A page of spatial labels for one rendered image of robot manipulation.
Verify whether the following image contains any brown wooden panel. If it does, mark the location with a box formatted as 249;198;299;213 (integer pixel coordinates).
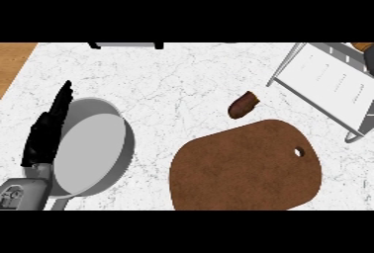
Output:
0;42;41;100

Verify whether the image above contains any orange-brown round object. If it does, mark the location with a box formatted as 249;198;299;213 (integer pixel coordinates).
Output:
351;42;374;53

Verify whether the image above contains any white tiered wire basket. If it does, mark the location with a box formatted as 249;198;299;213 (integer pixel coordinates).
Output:
267;42;374;144

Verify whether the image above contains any brown wooden cutting board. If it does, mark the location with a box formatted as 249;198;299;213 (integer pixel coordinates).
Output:
169;119;324;211

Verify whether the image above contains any grey metal pan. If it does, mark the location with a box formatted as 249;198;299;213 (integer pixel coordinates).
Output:
48;97;137;211

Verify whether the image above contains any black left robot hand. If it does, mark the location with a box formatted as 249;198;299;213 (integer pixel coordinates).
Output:
21;79;75;168

